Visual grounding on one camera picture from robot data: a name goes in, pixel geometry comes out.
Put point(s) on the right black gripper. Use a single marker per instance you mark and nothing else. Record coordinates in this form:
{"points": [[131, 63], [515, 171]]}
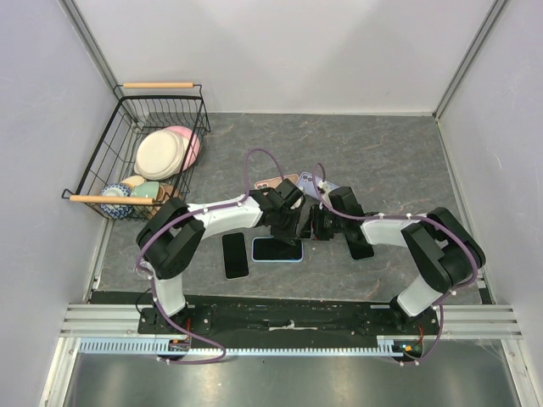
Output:
{"points": [[312, 230]]}

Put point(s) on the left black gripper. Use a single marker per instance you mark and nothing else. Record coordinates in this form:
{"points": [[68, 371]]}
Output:
{"points": [[288, 235]]}

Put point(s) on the purple phone case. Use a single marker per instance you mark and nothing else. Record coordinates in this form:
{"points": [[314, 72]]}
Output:
{"points": [[307, 184]]}

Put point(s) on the light blue phone case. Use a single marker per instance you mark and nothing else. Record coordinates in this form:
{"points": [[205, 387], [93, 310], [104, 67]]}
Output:
{"points": [[278, 261]]}

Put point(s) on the blue phone black screen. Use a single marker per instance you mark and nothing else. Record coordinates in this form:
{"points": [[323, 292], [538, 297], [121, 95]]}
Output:
{"points": [[275, 251]]}

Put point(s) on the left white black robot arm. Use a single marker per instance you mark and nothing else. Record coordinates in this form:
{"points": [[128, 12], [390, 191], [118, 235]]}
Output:
{"points": [[172, 236]]}

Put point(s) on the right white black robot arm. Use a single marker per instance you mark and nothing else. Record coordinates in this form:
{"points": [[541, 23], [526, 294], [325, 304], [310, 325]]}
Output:
{"points": [[445, 254]]}

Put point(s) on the pink phone case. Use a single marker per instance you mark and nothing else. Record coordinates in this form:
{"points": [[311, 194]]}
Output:
{"points": [[275, 181]]}

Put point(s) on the dark green phone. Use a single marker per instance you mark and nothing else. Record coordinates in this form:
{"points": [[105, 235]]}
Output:
{"points": [[360, 249]]}

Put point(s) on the white phone black screen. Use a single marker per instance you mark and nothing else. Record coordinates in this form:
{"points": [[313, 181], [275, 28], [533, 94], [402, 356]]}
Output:
{"points": [[235, 256]]}

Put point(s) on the pink plate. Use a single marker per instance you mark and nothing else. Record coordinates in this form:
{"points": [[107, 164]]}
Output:
{"points": [[191, 141]]}

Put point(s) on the brown cup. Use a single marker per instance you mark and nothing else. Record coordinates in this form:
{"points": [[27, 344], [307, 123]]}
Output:
{"points": [[166, 192]]}

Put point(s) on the cream plate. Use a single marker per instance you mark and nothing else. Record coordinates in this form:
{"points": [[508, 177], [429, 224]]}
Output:
{"points": [[160, 155]]}

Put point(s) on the green cup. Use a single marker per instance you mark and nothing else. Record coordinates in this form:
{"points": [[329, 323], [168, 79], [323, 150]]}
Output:
{"points": [[148, 189]]}

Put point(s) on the cream small bowl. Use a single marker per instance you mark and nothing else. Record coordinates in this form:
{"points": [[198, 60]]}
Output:
{"points": [[133, 181]]}

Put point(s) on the blue patterned bowl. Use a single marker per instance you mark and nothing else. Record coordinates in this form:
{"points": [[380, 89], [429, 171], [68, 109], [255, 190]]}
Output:
{"points": [[113, 210]]}

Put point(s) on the black wire basket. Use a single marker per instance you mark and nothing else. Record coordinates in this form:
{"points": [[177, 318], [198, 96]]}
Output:
{"points": [[135, 116]]}

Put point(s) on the grey cable duct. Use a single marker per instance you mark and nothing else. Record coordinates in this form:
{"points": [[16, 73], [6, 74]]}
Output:
{"points": [[167, 348]]}

